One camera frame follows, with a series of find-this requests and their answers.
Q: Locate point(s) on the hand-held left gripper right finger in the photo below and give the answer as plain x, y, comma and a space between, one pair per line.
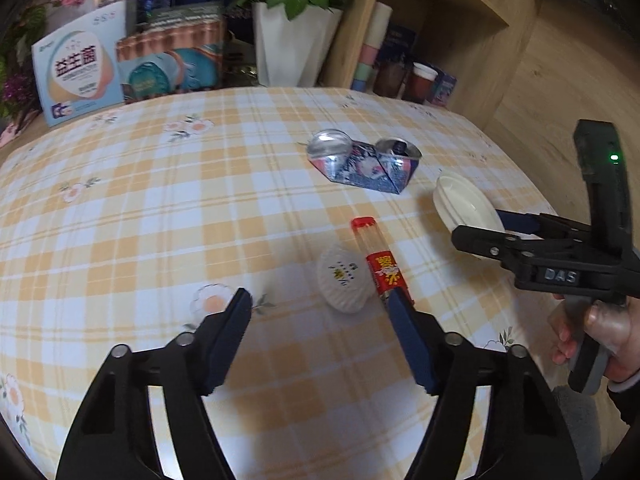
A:
412, 340

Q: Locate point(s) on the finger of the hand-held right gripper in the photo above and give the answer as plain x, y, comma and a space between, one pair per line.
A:
480, 242
515, 221

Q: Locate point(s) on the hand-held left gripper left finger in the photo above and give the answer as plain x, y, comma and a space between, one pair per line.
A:
227, 345

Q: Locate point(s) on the cream round plastic lid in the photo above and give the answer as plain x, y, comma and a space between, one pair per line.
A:
465, 205

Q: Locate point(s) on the red and clear tube package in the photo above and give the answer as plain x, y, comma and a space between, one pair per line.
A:
385, 270

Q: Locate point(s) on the white ribbed paper cup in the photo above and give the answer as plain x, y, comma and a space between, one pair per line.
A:
345, 280

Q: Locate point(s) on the person's right forearm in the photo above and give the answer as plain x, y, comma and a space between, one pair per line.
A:
630, 420

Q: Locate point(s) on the person's right hand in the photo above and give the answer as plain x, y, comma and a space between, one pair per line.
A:
615, 330

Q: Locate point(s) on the yellow plaid tablecloth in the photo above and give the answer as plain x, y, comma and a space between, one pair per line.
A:
150, 235

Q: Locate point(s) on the crushed blue floral can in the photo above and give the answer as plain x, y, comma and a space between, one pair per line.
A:
365, 170

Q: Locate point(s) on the small purple box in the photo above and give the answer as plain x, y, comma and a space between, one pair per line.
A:
445, 87

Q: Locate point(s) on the red and white cup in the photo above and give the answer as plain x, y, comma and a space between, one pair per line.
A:
420, 82

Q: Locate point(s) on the brown glass cup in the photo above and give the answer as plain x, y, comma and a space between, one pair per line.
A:
390, 80

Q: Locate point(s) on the black countertop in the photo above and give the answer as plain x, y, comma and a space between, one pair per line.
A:
600, 5

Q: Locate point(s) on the wooden shelf unit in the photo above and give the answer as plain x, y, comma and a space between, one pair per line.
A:
450, 20

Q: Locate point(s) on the dark blue picture box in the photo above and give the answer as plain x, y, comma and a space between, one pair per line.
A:
400, 42

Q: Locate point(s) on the stack of pastel cups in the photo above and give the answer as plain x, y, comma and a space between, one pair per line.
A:
367, 55

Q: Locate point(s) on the white angular flower pot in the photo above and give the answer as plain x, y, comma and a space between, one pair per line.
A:
290, 45

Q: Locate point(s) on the teal and orange gift box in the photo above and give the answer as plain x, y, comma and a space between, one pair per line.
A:
165, 70

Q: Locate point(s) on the pink cloth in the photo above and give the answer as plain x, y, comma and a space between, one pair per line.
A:
15, 130

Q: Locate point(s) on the white and blue box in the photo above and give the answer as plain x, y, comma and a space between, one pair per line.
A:
75, 70

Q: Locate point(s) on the pink blossom arrangement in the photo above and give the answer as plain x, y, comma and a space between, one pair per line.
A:
20, 90

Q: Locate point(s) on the dark printed box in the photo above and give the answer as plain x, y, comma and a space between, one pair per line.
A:
185, 12

